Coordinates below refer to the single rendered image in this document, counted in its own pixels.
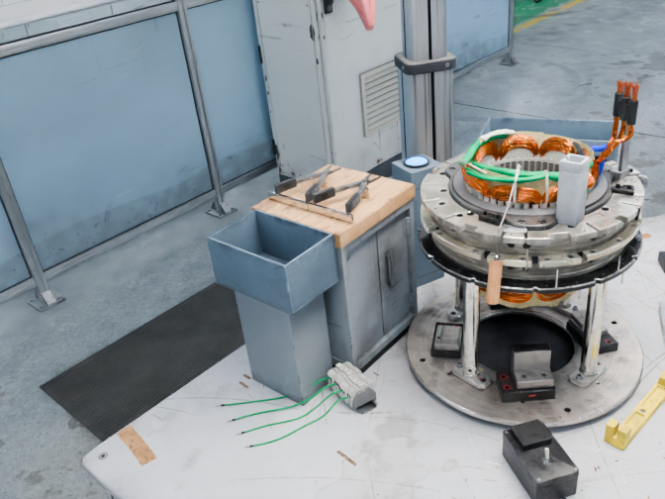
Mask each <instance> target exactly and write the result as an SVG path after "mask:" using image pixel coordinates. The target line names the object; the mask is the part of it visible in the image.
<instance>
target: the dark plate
mask: <svg viewBox="0 0 665 499"><path fill-rule="evenodd" d="M542 343H548V344H549V346H550V349H551V359H550V371H551V373H552V372H555V371H557V370H559V369H561V368H562V367H564V366H565V365H566V364H567V363H568V362H569V361H570V360H571V358H572V356H573V354H574V345H573V342H572V340H571V338H570V337H569V335H568V334H567V333H566V332H565V331H564V330H563V329H562V328H560V327H558V326H556V325H554V324H552V323H550V322H547V321H545V320H541V319H538V318H533V317H529V316H517V315H511V316H500V317H495V318H491V319H487V320H485V321H482V322H480V354H479V362H480V363H482V364H483V365H485V366H486V367H488V368H490V369H492V370H495V371H497V372H499V371H511V353H512V346H517V345H532V344H542Z"/></svg>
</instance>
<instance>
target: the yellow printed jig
mask: <svg viewBox="0 0 665 499"><path fill-rule="evenodd" d="M664 401H665V370H664V371H663V372H662V374H661V375H660V376H659V379H658V381H657V383H656V384H655V385H654V386H653V387H652V389H651V390H650V391H649V392H648V393H647V394H646V396H645V397H644V398H643V399H642V400H641V401H640V403H639V404H638V405H637V406H636V407H635V408H634V410H633V411H632V412H631V413H630V414H629V416H628V417H627V418H626V419H625V420H624V421H623V423H622V424H621V425H620V426H618V425H619V421H617V420H615V419H613V418H611V419H610V420H609V421H608V422H607V423H606V430H605V437H604V442H607V443H608V444H610V445H612V446H614V447H616V448H618V449H621V450H625V449H626V447H627V446H628V445H629V444H630V443H631V441H632V440H633V439H634V438H635V436H636V435H637V434H638V433H639V432H640V430H641V429H642V428H643V427H644V425H645V424H646V423H647V422H648V420H649V419H650V418H651V417H652V416H653V414H654V413H655V412H656V411H657V409H658V408H659V407H660V406H661V405H662V403H663V402H664Z"/></svg>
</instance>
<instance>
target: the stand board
mask: <svg viewBox="0 0 665 499"><path fill-rule="evenodd" d="M368 174H369V173H366V172H362V171H357V170H353V169H349V168H345V167H342V168H341V170H338V171H336V172H334V173H332V174H330V175H329V176H328V177H327V183H328V187H327V188H329V187H331V186H333V187H334V188H336V187H340V186H342V185H346V184H349V183H352V182H356V181H359V180H361V179H363V178H364V177H365V176H367V175H368ZM312 186H313V179H312V180H309V181H305V182H302V183H299V184H297V187H294V188H292V189H289V190H287V191H284V192H282V193H279V194H283V195H286V196H290V197H293V198H297V199H300V200H304V201H306V199H305V193H306V192H307V191H308V190H309V189H310V188H311V187H312ZM366 187H368V188H369V197H370V198H369V199H365V198H360V203H359V204H358V205H357V206H356V207H355V208H354V210H352V211H351V213H348V214H351V215H353V221H354V223H353V224H349V223H347V222H344V221H340V220H337V219H334V218H330V217H327V216H324V215H320V214H317V213H314V212H310V211H307V210H303V209H300V208H297V207H293V206H290V205H287V204H283V203H280V202H277V201H273V200H270V199H269V198H267V199H265V200H264V201H262V202H260V203H258V204H257V205H255V206H253V207H252V208H251V210H252V211H253V210H254V209H257V210H260V211H263V212H266V213H269V214H272V215H276V216H279V217H282V218H285V219H288V220H291V221H295V222H298V223H301V224H304V225H307V226H310V227H314V228H317V229H320V230H323V231H326V232H329V233H333V234H334V243H335V246H336V247H337V248H340V249H342V248H343V247H345V246H346V245H348V244H349V243H350V242H352V241H353V240H355V239H356V238H358V237H359V236H360V235H362V234H363V233H365V232H366V231H367V230H369V229H370V228H372V227H373V226H375V225H376V224H377V223H379V222H380V221H382V220H383V219H385V218H386V217H387V216H389V215H390V214H392V213H393V212H395V211H396V210H397V209H399V208H400V207H402V206H403V205H405V204H406V203H407V202H409V201H410V200H412V199H413V198H415V197H416V191H415V184H412V183H408V182H404V181H400V180H395V179H391V178H387V177H383V176H381V178H380V179H378V180H376V181H374V182H372V183H369V184H368V185H367V186H366ZM352 195H353V188H352V189H348V190H346V191H342V192H338V193H336V194H335V196H334V197H332V198H330V199H327V200H325V201H322V202H320V203H317V205H321V206H324V207H328V208H331V209H335V210H338V211H341V212H344V213H346V212H345V203H346V202H347V201H348V200H349V199H350V198H351V196H352Z"/></svg>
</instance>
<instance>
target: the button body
mask: <svg viewBox="0 0 665 499"><path fill-rule="evenodd" d="M413 156H423V157H426V158H428V159H429V165H428V166H425V167H422V168H408V167H405V166H404V160H405V159H406V158H408V157H406V158H403V159H400V160H397V161H393V162H392V179H395V180H400V181H404V182H408V183H412V184H415V191H416V197H415V198H413V206H414V229H415V252H416V275H417V288H418V287H420V286H423V285H425V284H428V283H430V282H433V281H435V280H438V279H440V278H442V277H444V272H443V271H442V270H440V269H439V268H437V267H436V266H435V265H433V264H432V263H431V260H428V259H427V258H426V256H425V255H424V254H423V252H422V250H421V248H420V245H419V240H418V229H419V225H420V222H421V205H422V200H421V185H422V182H423V180H424V178H425V177H426V176H427V174H428V173H431V174H432V170H433V169H434V168H435V167H436V166H438V165H439V164H440V162H438V161H436V160H434V159H432V158H430V157H428V156H426V155H424V154H422V153H419V154H416V155H413ZM413 156H410V157H413Z"/></svg>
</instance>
